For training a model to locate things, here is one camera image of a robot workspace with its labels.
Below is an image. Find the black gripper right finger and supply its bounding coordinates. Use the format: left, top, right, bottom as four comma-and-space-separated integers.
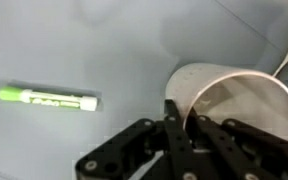
186, 110, 288, 180

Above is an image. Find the green white marker pen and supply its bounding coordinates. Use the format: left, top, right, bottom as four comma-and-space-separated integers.
0, 86, 98, 111

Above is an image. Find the white paper roll cup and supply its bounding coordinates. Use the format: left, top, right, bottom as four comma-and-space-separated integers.
165, 63, 288, 141

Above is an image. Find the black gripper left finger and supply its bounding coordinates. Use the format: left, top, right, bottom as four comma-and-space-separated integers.
75, 99, 198, 180

